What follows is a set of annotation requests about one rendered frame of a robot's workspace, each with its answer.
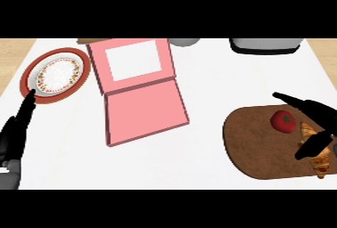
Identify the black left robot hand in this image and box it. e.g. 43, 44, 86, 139
0, 88, 37, 163

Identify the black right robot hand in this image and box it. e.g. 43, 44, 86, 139
271, 92, 337, 161

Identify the red tomato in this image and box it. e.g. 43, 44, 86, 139
269, 110, 297, 134

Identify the brown wooden cutting board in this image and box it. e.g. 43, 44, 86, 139
223, 104, 337, 181

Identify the pink open cardboard box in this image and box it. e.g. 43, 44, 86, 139
86, 38, 191, 148

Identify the golden croissant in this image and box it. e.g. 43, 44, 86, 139
297, 121, 331, 180

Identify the white patterned plate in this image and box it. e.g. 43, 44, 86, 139
27, 56, 86, 96

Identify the red round placemat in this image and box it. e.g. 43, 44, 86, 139
18, 47, 92, 105

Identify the grey and black appliance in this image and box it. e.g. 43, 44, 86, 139
228, 38, 303, 55

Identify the brown wooden object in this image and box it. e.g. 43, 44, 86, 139
77, 38, 115, 45

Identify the grey round object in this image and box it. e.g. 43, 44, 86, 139
167, 38, 201, 48

